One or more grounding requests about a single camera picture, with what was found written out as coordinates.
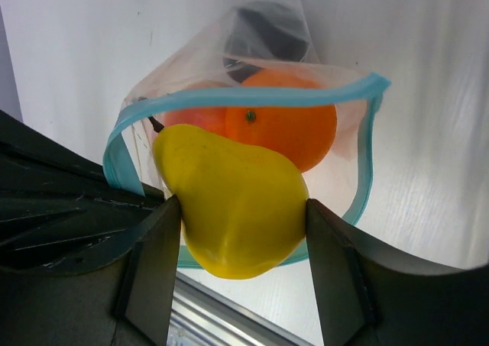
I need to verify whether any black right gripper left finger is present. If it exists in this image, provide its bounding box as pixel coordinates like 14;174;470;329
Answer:
1;197;180;345

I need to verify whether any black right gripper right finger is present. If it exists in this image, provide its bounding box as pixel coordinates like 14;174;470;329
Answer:
306;199;488;345

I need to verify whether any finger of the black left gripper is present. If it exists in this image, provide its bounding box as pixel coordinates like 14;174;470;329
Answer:
1;112;164;273

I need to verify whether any yellow toy pear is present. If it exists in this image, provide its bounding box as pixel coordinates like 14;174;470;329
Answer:
149;117;309;280

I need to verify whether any orange toy tangerine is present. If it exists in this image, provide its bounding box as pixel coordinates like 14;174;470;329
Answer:
224;67;338;173

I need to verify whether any orange pink toy peach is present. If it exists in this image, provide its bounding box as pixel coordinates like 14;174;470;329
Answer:
162;80;230;137

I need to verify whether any clear zip top bag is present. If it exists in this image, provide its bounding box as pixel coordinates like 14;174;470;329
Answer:
102;0;389;268

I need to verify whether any dark purple toy plum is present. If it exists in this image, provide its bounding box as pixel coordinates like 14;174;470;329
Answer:
223;0;311;83

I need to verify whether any aluminium mounting rail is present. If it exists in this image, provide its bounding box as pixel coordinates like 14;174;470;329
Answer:
167;272;310;345

